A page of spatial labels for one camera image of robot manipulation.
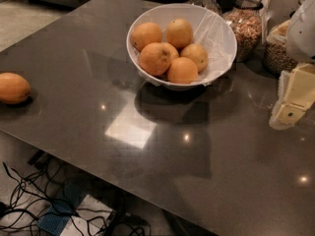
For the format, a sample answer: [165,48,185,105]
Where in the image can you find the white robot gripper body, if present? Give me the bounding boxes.
[286,0,315,63]

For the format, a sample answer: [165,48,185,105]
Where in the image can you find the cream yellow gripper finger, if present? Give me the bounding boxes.
[269,63,315,130]

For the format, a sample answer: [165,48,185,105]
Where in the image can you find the large orange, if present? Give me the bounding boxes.
[139,42,171,76]

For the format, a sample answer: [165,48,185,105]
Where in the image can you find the white paper liner in bowl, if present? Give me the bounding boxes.
[137,8,236,88]

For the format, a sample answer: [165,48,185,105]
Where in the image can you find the white bowl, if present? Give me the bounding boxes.
[126,2,238,91]

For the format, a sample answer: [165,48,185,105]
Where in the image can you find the orange in bowl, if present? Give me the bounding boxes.
[166,57,198,85]
[180,43,209,72]
[165,18,193,49]
[131,22,162,51]

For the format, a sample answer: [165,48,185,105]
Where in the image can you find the orange front in bowl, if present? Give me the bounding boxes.
[166,57,198,85]

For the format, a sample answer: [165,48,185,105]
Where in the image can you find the orange back right in bowl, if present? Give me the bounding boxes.
[165,18,193,49]

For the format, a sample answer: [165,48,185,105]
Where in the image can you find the orange middle of bowl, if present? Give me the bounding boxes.
[163,42,179,60]

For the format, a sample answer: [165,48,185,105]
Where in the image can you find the orange back left in bowl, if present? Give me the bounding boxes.
[131,22,162,51]

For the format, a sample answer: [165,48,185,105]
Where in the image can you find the glass jar of grains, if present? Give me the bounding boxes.
[263,20,297,76]

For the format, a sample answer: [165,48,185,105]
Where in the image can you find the glass jar of nuts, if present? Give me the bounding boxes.
[223,0,263,62]

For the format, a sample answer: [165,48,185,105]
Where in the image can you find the blue box on floor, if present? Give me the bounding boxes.
[38,183,86,236]

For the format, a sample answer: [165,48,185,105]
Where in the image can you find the orange fruit on table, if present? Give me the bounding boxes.
[0,73,32,104]

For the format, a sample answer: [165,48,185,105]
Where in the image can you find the black cables on floor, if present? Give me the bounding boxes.
[0,154,152,236]

